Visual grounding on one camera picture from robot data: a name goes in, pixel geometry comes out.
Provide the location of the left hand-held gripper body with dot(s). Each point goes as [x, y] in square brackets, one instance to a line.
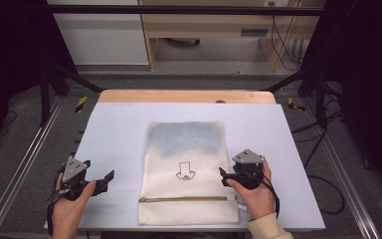
[75, 170]

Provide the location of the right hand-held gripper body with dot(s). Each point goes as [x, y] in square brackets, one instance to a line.
[248, 169]

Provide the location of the wooden desk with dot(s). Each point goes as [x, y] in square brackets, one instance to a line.
[209, 25]

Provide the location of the aluminium floor rail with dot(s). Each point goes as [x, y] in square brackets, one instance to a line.
[341, 166]
[23, 162]

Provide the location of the black metal stand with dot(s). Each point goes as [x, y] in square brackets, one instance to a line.
[320, 96]
[46, 96]

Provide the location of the person's right cream sleeve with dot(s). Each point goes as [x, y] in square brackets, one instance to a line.
[268, 229]

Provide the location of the person's left hand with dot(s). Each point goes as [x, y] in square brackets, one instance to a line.
[67, 212]

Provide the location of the black curtain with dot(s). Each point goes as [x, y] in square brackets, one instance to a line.
[368, 83]
[10, 49]

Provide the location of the person's right hand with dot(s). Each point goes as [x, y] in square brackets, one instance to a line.
[257, 199]

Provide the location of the wooden table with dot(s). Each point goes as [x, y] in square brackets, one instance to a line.
[165, 96]

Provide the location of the white table mat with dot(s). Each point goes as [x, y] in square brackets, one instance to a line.
[112, 142]

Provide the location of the white mesh laundry bag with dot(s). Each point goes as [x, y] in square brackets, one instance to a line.
[187, 199]

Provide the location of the white cabinet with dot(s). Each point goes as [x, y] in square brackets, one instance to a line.
[102, 40]

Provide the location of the black horizontal frame bar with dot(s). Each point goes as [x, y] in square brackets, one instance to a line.
[179, 10]

